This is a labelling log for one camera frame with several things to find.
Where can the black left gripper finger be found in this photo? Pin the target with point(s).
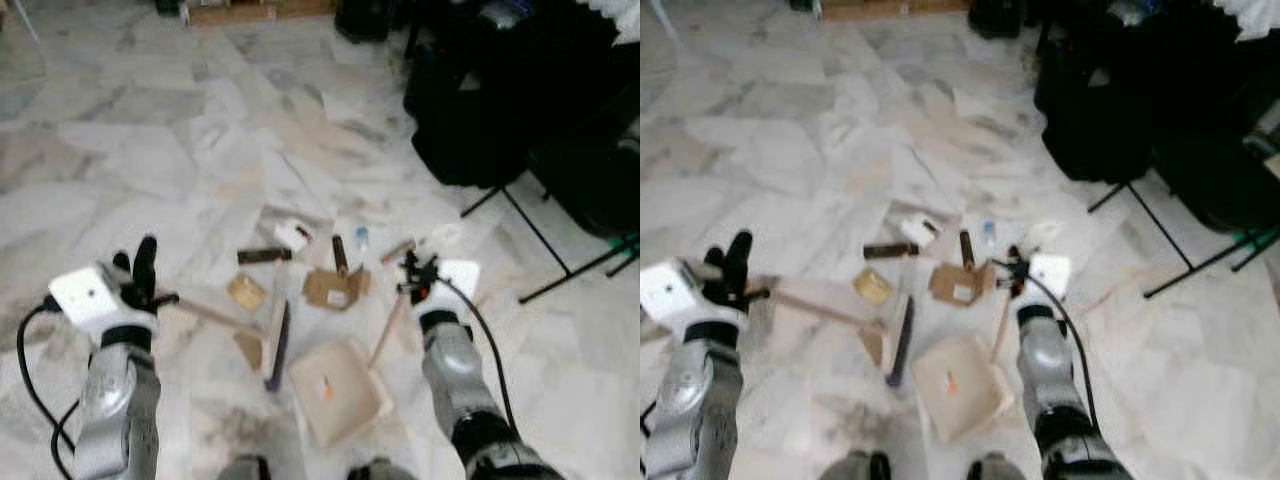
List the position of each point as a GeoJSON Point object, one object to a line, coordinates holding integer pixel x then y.
{"type": "Point", "coordinates": [738, 262]}
{"type": "Point", "coordinates": [123, 270]}
{"type": "Point", "coordinates": [714, 262]}
{"type": "Point", "coordinates": [146, 265]}

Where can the beige broom with purple bristles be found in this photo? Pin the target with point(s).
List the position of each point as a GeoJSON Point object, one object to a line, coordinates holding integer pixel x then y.
{"type": "Point", "coordinates": [900, 340]}
{"type": "Point", "coordinates": [276, 345]}

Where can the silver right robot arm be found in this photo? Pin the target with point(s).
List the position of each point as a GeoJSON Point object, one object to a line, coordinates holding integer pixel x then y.
{"type": "Point", "coordinates": [1050, 375]}
{"type": "Point", "coordinates": [460, 380]}

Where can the tan stick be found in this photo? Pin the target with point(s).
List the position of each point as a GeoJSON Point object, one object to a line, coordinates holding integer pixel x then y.
{"type": "Point", "coordinates": [393, 254]}

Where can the small blue-capped bottle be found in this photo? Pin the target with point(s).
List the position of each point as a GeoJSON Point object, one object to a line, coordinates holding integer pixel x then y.
{"type": "Point", "coordinates": [362, 238]}
{"type": "Point", "coordinates": [990, 234]}

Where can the crumpled cardboard box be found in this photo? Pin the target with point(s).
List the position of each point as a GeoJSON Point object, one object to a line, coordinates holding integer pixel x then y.
{"type": "Point", "coordinates": [962, 284]}
{"type": "Point", "coordinates": [335, 288]}

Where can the brown tube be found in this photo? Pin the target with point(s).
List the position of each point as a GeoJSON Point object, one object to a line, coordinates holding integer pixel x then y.
{"type": "Point", "coordinates": [340, 254]}
{"type": "Point", "coordinates": [967, 249]}

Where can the green bin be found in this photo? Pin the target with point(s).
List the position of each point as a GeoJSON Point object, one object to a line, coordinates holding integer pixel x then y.
{"type": "Point", "coordinates": [630, 243]}
{"type": "Point", "coordinates": [1262, 238]}

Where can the small tan square packet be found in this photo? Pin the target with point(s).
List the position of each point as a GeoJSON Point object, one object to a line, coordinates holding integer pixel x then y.
{"type": "Point", "coordinates": [873, 288]}
{"type": "Point", "coordinates": [246, 292]}

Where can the white packet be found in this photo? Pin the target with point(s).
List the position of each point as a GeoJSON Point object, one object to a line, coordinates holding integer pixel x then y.
{"type": "Point", "coordinates": [920, 230]}
{"type": "Point", "coordinates": [293, 234]}

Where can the dark brown bar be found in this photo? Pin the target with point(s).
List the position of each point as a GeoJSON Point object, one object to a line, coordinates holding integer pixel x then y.
{"type": "Point", "coordinates": [890, 250]}
{"type": "Point", "coordinates": [264, 256]}

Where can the flat cardboard piece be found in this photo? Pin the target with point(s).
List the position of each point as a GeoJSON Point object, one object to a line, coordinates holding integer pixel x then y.
{"type": "Point", "coordinates": [875, 345]}
{"type": "Point", "coordinates": [250, 350]}

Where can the black folding chair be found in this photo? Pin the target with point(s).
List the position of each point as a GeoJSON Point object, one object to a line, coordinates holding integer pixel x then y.
{"type": "Point", "coordinates": [1220, 165]}
{"type": "Point", "coordinates": [590, 170]}

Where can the large black bag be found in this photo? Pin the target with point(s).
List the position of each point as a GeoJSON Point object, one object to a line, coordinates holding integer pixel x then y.
{"type": "Point", "coordinates": [470, 100]}
{"type": "Point", "coordinates": [1095, 95]}

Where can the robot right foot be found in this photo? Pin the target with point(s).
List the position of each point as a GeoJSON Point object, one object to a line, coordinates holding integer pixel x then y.
{"type": "Point", "coordinates": [995, 467]}
{"type": "Point", "coordinates": [380, 470]}

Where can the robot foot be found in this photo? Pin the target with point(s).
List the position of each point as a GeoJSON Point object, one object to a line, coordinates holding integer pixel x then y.
{"type": "Point", "coordinates": [860, 465]}
{"type": "Point", "coordinates": [995, 467]}
{"type": "Point", "coordinates": [243, 468]}
{"type": "Point", "coordinates": [380, 470]}

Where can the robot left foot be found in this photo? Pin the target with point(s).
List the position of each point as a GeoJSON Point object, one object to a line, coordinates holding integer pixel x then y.
{"type": "Point", "coordinates": [860, 465]}
{"type": "Point", "coordinates": [243, 468]}

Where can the small black backpack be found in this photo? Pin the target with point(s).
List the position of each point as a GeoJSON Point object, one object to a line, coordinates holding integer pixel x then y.
{"type": "Point", "coordinates": [365, 20]}
{"type": "Point", "coordinates": [995, 17]}

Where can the wooden plank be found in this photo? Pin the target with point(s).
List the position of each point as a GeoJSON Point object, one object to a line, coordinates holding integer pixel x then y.
{"type": "Point", "coordinates": [260, 12]}
{"type": "Point", "coordinates": [895, 9]}

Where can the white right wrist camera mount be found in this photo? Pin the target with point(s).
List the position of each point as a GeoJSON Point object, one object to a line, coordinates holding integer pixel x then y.
{"type": "Point", "coordinates": [460, 280]}
{"type": "Point", "coordinates": [1052, 275]}

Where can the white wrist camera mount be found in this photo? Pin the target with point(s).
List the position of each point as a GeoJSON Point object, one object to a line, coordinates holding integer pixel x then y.
{"type": "Point", "coordinates": [90, 295]}
{"type": "Point", "coordinates": [680, 290]}
{"type": "Point", "coordinates": [1052, 275]}
{"type": "Point", "coordinates": [460, 280]}

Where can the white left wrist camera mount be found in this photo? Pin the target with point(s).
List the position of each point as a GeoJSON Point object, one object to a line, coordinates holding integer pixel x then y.
{"type": "Point", "coordinates": [680, 290]}
{"type": "Point", "coordinates": [90, 295]}

